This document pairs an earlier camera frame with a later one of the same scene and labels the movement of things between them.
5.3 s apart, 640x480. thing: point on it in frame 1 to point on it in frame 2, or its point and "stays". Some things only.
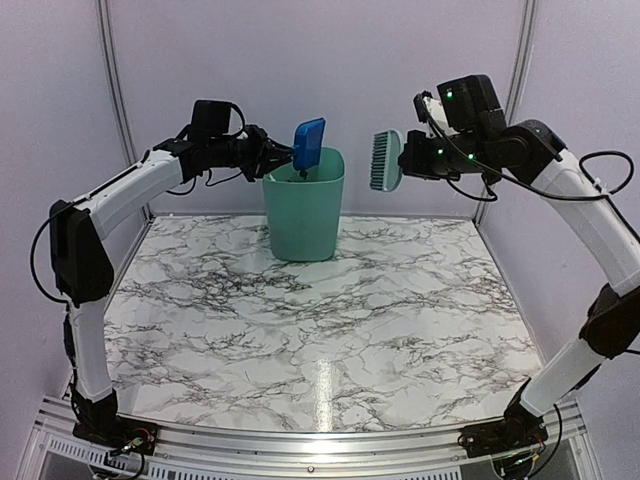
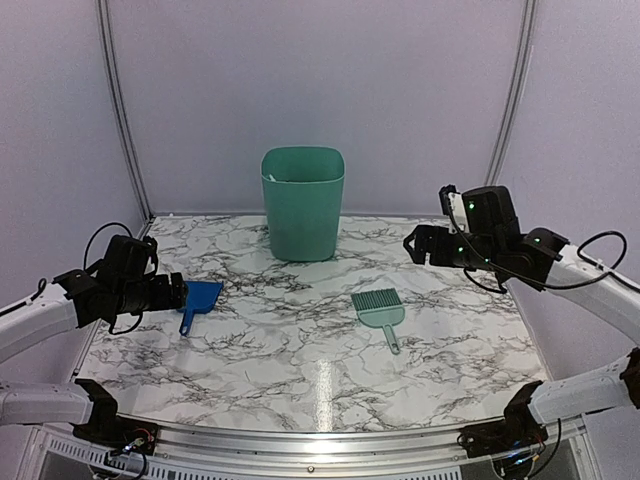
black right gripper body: x=448 y=162 to x=445 y=256
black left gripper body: x=249 y=155 to x=135 y=301
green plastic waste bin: x=304 y=208 stays
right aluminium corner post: x=521 y=62 stays
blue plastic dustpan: x=308 y=143 to x=201 y=298
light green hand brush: x=387 y=161 to x=380 y=308
